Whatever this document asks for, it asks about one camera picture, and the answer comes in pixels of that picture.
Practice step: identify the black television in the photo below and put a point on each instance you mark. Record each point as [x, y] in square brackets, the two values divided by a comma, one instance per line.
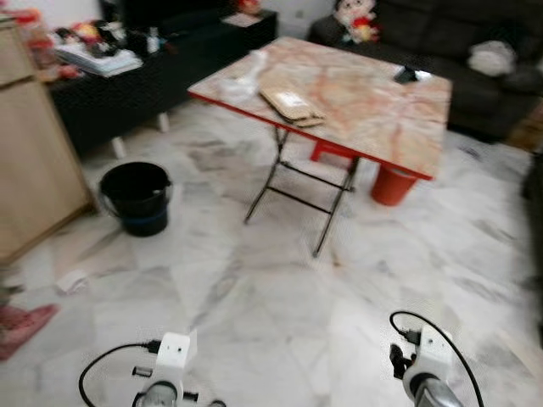
[170, 10]

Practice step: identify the black plastic bucket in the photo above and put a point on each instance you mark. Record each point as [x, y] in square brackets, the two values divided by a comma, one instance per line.
[136, 199]

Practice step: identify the colourful toy figurines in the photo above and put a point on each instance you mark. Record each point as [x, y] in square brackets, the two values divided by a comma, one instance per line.
[89, 36]

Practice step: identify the light wooden cabinet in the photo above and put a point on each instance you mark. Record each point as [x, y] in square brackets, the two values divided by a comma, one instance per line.
[34, 161]

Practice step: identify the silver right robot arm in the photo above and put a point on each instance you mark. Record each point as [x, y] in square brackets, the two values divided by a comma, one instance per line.
[437, 394]

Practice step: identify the marble top folding table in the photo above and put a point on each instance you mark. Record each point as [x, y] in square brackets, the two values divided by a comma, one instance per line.
[365, 102]

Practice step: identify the clear crumpled plastic bag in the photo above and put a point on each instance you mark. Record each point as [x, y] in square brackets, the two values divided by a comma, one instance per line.
[244, 78]

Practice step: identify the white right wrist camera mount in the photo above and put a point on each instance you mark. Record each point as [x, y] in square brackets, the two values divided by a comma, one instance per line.
[428, 352]

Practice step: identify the small white bottle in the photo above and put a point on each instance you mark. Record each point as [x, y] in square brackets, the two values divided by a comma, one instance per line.
[153, 41]

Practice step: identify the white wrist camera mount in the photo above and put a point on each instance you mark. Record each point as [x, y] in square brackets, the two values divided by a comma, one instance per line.
[174, 356]
[428, 352]

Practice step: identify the red plastic stool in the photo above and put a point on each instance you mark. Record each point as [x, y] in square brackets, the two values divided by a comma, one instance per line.
[327, 152]

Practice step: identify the white paper sheet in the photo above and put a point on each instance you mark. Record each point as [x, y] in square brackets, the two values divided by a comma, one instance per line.
[242, 19]

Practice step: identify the red plush toy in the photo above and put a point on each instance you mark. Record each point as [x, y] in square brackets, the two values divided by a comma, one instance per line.
[249, 7]

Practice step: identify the flat brown cardboard package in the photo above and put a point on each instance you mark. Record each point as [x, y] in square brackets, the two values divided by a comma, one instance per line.
[293, 108]

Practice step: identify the red slipper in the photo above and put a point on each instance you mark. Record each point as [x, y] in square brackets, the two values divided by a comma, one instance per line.
[24, 329]

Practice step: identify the black low cabinet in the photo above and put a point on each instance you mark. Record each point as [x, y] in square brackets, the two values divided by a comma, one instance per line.
[170, 85]

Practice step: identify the stack of white books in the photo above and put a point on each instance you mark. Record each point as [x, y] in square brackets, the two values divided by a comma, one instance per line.
[102, 61]

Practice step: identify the small black object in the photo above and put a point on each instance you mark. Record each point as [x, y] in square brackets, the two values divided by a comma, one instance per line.
[405, 75]

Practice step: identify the white trash packaging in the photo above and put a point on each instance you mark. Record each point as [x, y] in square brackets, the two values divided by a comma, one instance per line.
[72, 281]

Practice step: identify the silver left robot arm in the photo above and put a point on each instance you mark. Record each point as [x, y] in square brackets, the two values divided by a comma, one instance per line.
[161, 396]

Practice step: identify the cartoon boy plush doll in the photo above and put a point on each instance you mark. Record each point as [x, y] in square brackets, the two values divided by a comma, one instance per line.
[356, 21]

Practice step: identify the brown cardboard box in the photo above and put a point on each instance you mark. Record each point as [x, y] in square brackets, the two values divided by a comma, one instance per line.
[528, 127]

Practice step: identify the dark grey fabric sofa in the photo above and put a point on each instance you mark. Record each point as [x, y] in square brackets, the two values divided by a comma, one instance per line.
[433, 34]

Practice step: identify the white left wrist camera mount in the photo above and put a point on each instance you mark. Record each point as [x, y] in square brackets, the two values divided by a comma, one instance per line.
[174, 356]

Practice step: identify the red toy pile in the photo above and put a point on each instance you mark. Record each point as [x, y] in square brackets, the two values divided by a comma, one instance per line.
[30, 42]

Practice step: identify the small round grey plush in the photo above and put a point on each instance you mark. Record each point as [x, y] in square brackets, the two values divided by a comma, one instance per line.
[492, 58]

